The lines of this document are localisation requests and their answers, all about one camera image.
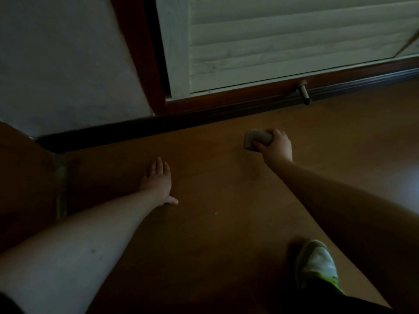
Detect person's left forearm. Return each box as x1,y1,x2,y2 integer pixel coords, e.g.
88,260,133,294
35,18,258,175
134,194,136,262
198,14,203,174
0,189,164,314

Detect plain wooden door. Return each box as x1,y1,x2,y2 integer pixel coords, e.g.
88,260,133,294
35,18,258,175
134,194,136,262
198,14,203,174
0,120,68,256

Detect black shorts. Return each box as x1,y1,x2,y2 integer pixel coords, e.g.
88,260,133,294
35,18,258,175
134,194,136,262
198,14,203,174
278,281,393,314

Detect black shirt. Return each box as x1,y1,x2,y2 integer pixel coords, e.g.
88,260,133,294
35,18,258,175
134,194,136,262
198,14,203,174
0,292,25,314

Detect green white sneaker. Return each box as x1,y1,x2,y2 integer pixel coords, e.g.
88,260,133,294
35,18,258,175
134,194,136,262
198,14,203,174
294,239,344,295

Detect grey cleaning cloth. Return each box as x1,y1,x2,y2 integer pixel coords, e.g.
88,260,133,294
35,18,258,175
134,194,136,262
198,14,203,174
243,128,275,151

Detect person's right hand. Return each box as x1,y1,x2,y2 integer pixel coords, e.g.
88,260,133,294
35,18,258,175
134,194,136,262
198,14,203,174
252,128,294,167

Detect person's right forearm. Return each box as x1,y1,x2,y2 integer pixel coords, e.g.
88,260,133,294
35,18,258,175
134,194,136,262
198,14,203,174
268,158,419,314

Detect person's left hand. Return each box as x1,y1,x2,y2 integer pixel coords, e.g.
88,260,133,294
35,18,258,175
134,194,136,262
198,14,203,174
139,157,179,206

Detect cylindrical metal door stop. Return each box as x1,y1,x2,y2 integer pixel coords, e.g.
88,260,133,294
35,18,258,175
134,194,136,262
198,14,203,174
296,80,312,106

